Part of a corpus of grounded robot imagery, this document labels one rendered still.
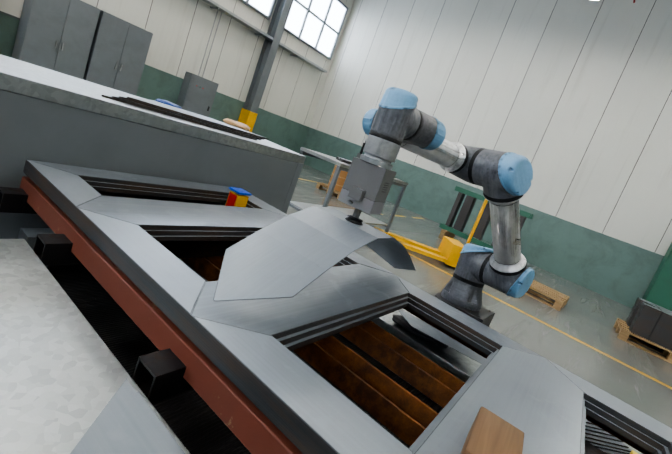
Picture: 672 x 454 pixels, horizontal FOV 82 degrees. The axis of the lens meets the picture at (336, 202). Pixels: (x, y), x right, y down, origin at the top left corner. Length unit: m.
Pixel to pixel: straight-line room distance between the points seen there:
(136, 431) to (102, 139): 0.98
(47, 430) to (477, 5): 12.66
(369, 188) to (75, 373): 0.59
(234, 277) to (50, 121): 0.80
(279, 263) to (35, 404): 0.37
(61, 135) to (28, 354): 0.76
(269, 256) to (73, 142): 0.80
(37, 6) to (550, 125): 10.97
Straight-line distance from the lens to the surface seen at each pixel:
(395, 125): 0.83
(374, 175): 0.83
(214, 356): 0.63
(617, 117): 11.11
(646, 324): 6.82
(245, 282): 0.68
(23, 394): 0.66
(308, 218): 0.83
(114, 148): 1.40
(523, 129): 11.19
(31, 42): 9.01
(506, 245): 1.36
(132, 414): 0.58
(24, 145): 1.33
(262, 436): 0.59
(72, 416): 0.63
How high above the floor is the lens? 1.17
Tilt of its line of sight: 8 degrees down
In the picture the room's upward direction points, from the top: 20 degrees clockwise
